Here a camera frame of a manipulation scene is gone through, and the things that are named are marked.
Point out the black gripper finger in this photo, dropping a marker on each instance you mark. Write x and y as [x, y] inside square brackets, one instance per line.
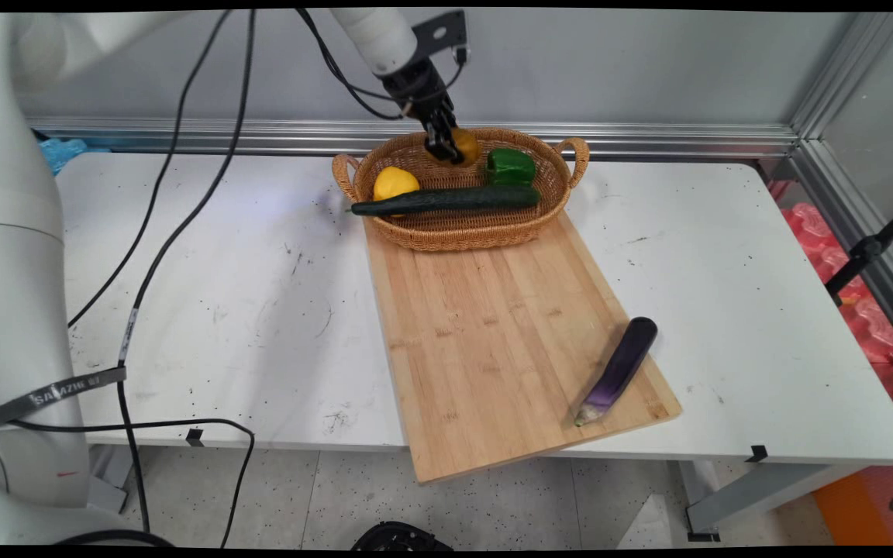
[434, 136]
[454, 143]

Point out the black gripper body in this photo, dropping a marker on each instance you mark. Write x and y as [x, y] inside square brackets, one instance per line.
[418, 89]

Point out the orange bell pepper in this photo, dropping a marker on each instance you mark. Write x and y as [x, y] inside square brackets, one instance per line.
[471, 147]

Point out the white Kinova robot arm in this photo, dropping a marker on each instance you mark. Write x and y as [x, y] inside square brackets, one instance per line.
[20, 271]

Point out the long dark green cucumber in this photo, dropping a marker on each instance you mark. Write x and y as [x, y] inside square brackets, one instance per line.
[446, 200]

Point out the green bell pepper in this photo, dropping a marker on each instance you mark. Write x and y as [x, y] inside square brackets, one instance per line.
[510, 167]

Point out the yellow lemon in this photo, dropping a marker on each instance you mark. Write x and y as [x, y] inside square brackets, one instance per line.
[394, 184]

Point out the woven wicker basket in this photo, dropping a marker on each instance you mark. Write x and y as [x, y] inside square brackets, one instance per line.
[462, 229]

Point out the bamboo cutting board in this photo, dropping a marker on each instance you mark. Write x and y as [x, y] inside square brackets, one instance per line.
[493, 349]

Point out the purple eggplant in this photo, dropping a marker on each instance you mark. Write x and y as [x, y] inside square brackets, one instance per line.
[621, 364]

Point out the blue plastic bag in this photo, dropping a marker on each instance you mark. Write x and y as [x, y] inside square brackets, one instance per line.
[63, 153]

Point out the black tape piece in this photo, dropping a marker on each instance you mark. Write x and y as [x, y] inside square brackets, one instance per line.
[756, 453]
[194, 438]

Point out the round black object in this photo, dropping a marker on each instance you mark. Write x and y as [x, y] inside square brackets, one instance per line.
[400, 537]

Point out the black tripod stand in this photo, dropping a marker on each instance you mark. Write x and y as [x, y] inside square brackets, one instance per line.
[869, 249]

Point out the red plastic packaging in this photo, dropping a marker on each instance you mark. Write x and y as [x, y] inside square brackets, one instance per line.
[873, 325]

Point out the orange box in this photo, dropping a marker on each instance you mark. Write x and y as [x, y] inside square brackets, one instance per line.
[849, 511]

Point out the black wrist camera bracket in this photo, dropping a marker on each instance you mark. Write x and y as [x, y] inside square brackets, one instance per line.
[440, 32]

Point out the long horizontal aluminium frame rail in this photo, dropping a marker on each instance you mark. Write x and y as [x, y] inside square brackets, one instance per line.
[648, 139]

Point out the upright aluminium frame post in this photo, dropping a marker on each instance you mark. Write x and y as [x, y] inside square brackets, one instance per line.
[849, 74]

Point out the slanted aluminium frame rail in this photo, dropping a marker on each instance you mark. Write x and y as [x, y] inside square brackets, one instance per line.
[857, 225]

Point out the grey table leg frame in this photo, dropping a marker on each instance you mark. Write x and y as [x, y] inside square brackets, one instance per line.
[764, 488]

